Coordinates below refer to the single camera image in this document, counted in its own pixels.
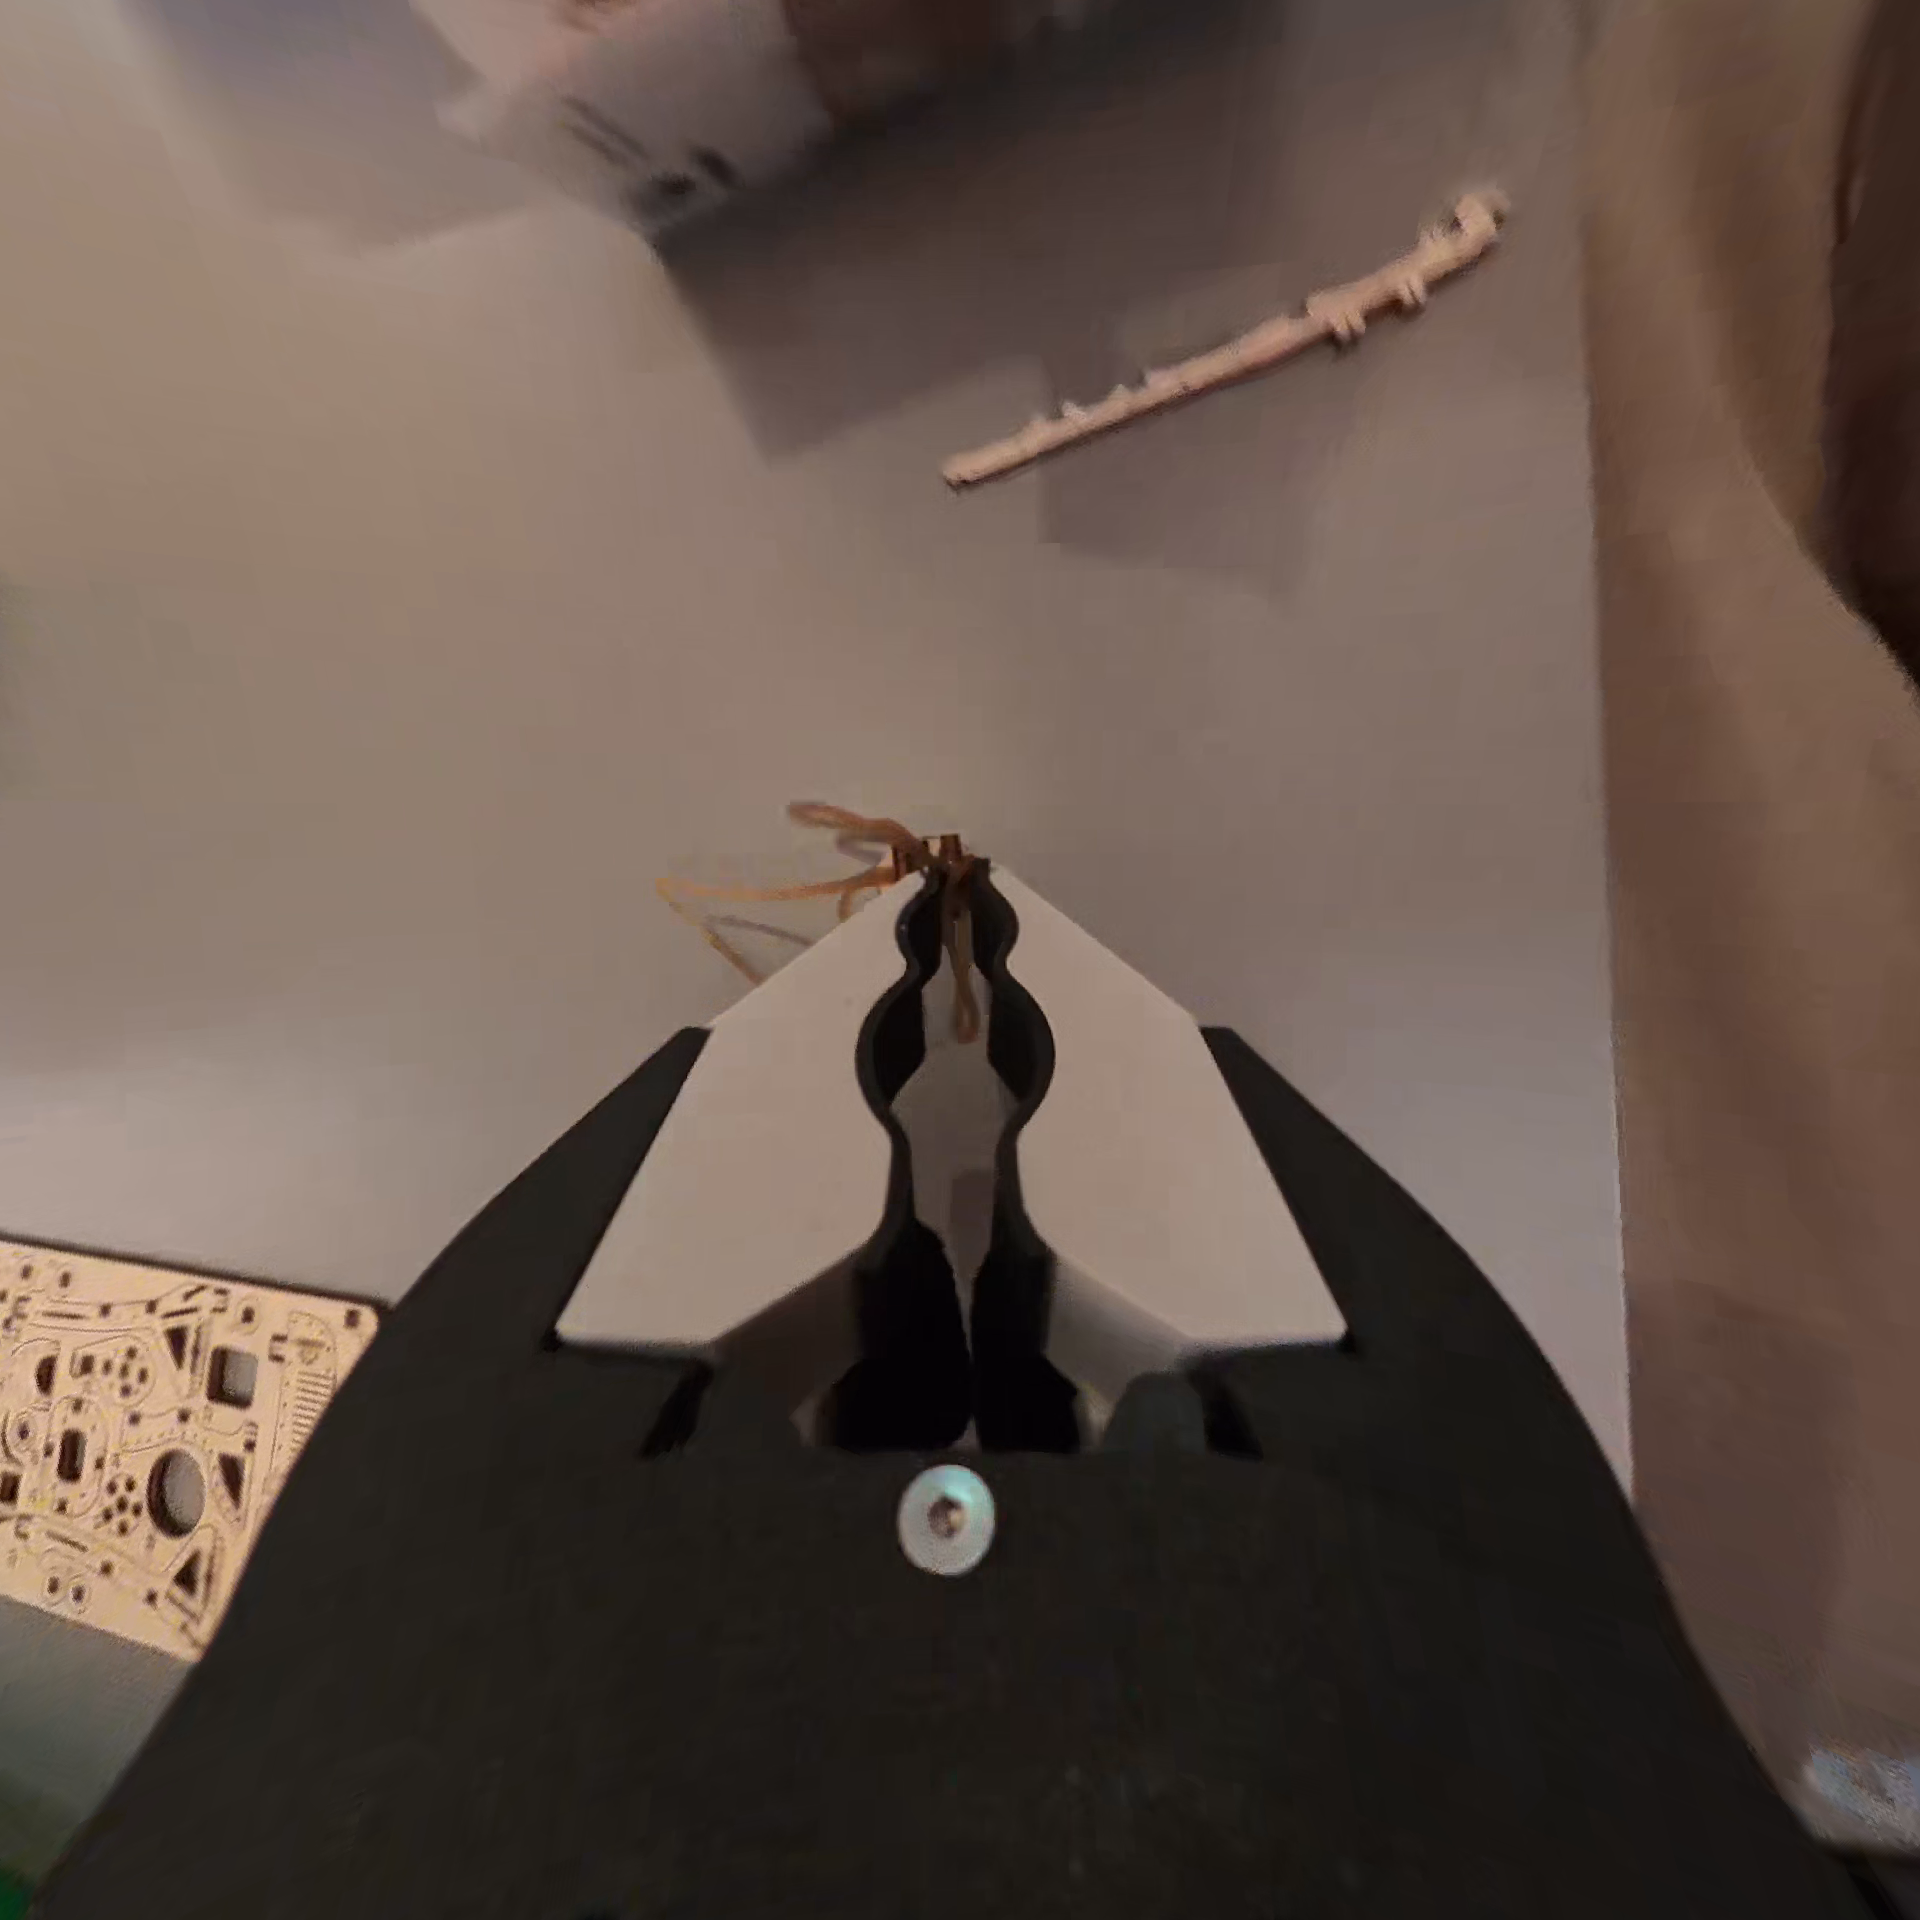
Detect tan rubber band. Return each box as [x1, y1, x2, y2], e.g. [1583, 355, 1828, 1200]
[655, 798, 992, 1052]

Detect wooden parts sheet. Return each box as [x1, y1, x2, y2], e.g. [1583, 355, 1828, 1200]
[0, 1232, 384, 1660]

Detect notched wooden stick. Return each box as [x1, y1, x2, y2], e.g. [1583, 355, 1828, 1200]
[942, 186, 1509, 491]

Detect instruction booklet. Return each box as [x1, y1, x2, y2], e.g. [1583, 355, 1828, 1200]
[433, 0, 841, 251]

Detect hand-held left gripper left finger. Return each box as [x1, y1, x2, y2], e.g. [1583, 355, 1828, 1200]
[551, 883, 944, 1349]

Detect person's tan trousers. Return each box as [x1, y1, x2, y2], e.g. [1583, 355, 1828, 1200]
[1581, 0, 1920, 1818]

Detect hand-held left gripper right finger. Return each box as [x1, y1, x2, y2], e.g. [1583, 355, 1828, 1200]
[965, 865, 1350, 1375]

